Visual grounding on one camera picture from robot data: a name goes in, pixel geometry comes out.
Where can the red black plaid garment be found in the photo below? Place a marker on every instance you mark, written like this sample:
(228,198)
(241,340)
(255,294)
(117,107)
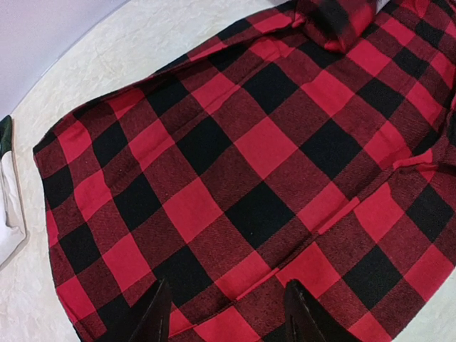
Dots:
(314,141)

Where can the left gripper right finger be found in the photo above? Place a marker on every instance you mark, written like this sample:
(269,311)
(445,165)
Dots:
(307,320)

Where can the white green raglan t-shirt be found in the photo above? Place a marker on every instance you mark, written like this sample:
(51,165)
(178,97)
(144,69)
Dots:
(13,229)

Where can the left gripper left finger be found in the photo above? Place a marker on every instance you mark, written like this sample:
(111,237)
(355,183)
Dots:
(151,315)

